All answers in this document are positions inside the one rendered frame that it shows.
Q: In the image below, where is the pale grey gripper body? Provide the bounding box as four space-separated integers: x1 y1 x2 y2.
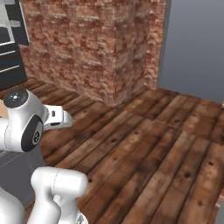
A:
59 109 74 130

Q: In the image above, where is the grey base cupboard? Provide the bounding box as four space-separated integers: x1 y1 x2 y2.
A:
0 144 46 210

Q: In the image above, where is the black built-in oven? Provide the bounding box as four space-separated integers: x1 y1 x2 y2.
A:
0 0 31 90

